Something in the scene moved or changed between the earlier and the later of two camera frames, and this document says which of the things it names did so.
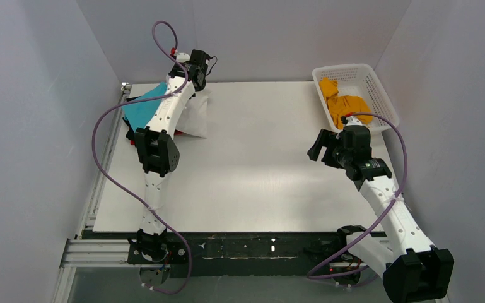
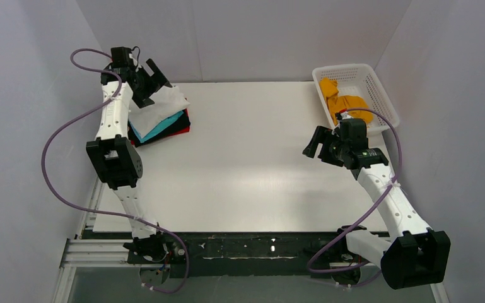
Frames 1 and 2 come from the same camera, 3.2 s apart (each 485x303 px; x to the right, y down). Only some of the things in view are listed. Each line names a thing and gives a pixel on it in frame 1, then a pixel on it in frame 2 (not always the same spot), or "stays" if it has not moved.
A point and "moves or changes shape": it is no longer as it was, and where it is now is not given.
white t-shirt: x=193 y=118 moves or changes shape
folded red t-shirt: x=177 y=132 stays
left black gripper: x=200 y=59 to x=149 y=86
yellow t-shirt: x=339 y=105 stays
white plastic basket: x=357 y=80 stays
